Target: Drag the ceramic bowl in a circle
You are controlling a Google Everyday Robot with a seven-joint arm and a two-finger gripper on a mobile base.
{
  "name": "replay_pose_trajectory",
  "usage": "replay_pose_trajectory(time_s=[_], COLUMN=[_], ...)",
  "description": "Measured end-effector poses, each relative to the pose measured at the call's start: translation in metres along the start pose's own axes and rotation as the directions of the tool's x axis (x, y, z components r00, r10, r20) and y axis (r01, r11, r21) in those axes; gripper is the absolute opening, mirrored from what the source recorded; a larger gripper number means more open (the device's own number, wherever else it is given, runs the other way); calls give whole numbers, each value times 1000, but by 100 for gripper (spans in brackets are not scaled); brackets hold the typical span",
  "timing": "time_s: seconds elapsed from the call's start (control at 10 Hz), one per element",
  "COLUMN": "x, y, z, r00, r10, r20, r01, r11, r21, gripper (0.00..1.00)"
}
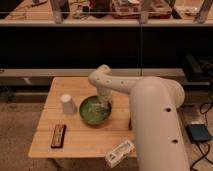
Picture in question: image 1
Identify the green ceramic bowl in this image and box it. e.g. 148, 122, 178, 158
79, 96, 112, 125

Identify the wooden table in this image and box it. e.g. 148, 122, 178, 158
28, 77, 134, 158

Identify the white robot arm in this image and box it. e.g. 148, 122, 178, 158
88, 65, 190, 171

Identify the dark rectangular box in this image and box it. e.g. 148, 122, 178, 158
51, 124, 66, 148

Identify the white paper cup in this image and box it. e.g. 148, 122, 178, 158
60, 94, 77, 115

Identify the black equipment on right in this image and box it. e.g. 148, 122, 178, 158
184, 55, 213, 82

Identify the black cable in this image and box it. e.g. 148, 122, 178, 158
189, 101, 213, 171

